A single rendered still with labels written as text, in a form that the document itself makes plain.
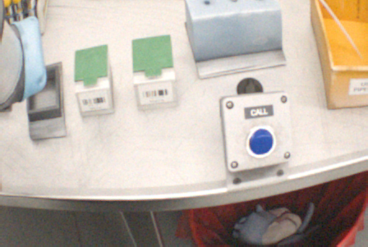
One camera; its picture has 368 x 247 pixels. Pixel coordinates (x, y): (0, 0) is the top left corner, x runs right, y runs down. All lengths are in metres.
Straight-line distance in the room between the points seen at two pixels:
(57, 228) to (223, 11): 1.05
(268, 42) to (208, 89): 0.09
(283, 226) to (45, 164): 0.74
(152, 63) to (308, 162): 0.20
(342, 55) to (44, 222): 1.05
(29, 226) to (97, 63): 1.00
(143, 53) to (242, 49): 0.11
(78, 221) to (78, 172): 0.92
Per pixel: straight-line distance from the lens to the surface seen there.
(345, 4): 1.09
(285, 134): 0.97
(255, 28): 1.03
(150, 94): 1.03
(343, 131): 1.05
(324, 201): 1.71
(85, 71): 1.01
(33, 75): 0.75
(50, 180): 1.04
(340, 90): 1.02
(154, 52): 1.01
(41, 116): 1.05
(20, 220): 1.98
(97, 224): 1.95
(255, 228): 1.69
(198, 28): 1.01
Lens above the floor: 1.81
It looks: 62 degrees down
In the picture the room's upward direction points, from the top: 5 degrees counter-clockwise
